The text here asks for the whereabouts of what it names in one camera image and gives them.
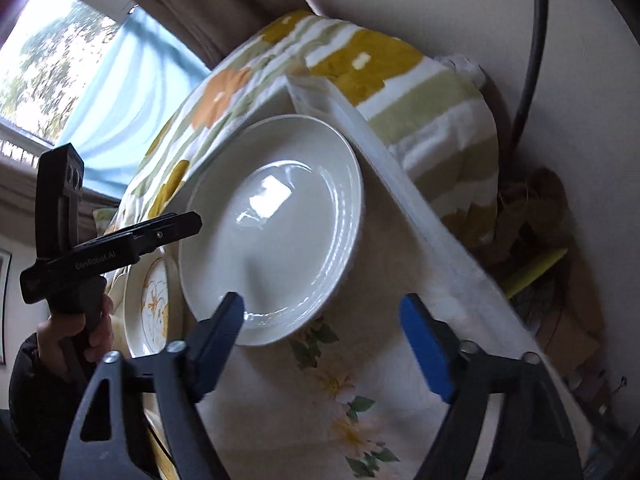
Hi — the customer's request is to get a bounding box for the yellow green floral blanket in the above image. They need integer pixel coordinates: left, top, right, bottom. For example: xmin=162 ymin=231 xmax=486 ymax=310
xmin=92 ymin=10 xmax=501 ymax=321

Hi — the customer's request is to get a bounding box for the floral cream tablecloth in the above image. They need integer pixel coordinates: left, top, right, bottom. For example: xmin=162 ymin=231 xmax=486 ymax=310
xmin=145 ymin=77 xmax=601 ymax=480

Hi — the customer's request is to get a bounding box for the light blue curtain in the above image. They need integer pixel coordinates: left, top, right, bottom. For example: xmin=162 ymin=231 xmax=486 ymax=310
xmin=60 ymin=10 xmax=211 ymax=196

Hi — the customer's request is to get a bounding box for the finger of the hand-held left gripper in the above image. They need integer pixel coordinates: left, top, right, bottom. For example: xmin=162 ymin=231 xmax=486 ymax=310
xmin=102 ymin=212 xmax=203 ymax=242
xmin=135 ymin=239 xmax=169 ymax=259

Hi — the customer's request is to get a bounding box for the large white plate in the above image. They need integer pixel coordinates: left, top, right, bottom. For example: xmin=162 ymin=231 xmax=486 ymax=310
xmin=178 ymin=115 xmax=363 ymax=347

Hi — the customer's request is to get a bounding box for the brown paper bag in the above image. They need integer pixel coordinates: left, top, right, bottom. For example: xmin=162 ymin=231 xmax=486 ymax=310
xmin=480 ymin=167 xmax=606 ymax=376

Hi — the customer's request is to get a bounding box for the person's left hand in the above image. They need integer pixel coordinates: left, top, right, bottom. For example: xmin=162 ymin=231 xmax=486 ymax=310
xmin=37 ymin=294 xmax=116 ymax=382

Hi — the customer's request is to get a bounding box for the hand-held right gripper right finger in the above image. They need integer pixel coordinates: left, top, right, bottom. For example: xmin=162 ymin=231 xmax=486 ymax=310
xmin=399 ymin=294 xmax=583 ymax=480

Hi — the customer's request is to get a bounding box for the white plate with yellow flowers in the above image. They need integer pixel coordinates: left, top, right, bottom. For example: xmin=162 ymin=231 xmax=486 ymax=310
xmin=123 ymin=255 xmax=186 ymax=358

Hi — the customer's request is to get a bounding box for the black cable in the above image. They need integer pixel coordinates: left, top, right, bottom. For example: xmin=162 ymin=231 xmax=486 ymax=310
xmin=507 ymin=0 xmax=548 ymax=148

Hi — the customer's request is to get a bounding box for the yellow-green flat strip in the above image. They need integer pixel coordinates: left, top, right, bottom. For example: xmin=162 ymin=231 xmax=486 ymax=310
xmin=502 ymin=247 xmax=568 ymax=301

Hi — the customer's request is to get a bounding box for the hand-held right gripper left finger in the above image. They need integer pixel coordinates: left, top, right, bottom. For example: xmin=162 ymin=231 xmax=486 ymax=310
xmin=60 ymin=291 xmax=246 ymax=480

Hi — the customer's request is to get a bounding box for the window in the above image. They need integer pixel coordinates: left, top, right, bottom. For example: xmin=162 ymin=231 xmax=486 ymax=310
xmin=0 ymin=0 xmax=136 ymax=161

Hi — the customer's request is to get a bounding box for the person's left forearm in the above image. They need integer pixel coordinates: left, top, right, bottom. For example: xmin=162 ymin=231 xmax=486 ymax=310
xmin=9 ymin=332 xmax=151 ymax=480

